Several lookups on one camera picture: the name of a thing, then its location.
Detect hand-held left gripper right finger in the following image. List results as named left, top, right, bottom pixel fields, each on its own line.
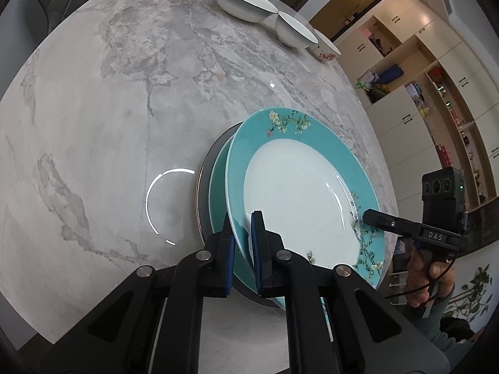
left=250, top=210, right=449, bottom=374

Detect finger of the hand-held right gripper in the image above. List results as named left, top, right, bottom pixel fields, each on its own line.
left=362, top=209, right=424, bottom=240

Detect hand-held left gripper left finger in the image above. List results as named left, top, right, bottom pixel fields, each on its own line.
left=37, top=212, right=236, bottom=374

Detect large teal floral plate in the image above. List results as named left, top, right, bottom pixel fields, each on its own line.
left=209, top=140, right=287, bottom=310

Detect small teal floral plate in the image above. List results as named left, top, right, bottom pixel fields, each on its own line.
left=226, top=107, right=385, bottom=291

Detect pink floral bowl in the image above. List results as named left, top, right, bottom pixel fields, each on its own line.
left=310, top=29, right=342, bottom=63

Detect medium white bowl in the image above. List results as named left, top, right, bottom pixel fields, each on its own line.
left=275, top=11, right=319, bottom=50

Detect large white bowl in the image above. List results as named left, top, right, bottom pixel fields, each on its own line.
left=216, top=0, right=279, bottom=23

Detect person's right forearm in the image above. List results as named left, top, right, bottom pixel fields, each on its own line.
left=413, top=292, right=474, bottom=359

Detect person's right hand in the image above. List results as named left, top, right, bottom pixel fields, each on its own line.
left=405, top=242, right=457, bottom=308

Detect red box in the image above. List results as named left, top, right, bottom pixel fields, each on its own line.
left=434, top=144, right=453, bottom=166

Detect green potted plant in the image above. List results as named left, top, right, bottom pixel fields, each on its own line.
left=454, top=265, right=495, bottom=322

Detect dark green bag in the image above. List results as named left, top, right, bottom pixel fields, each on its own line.
left=364, top=84, right=390, bottom=104

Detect blue folded bag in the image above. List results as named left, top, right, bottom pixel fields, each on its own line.
left=376, top=64, right=404, bottom=85

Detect white paper bag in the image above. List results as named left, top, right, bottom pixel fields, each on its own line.
left=356, top=71, right=377, bottom=93

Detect beige wall cabinet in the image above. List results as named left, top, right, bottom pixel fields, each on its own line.
left=335, top=0, right=499, bottom=211

